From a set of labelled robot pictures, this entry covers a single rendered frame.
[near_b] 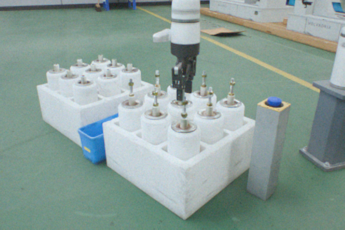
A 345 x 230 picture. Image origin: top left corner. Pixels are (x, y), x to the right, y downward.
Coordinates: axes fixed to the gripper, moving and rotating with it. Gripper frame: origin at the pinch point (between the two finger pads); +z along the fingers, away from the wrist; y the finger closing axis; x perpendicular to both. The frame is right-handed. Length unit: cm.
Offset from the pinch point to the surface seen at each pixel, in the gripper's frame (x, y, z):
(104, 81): 44, 28, 11
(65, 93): 60, 22, 17
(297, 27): -35, 283, 22
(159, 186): 5.6, -5.9, 29.1
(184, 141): -1.6, -4.5, 12.5
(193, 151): -3.9, -2.5, 16.3
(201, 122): -3.6, 6.3, 11.3
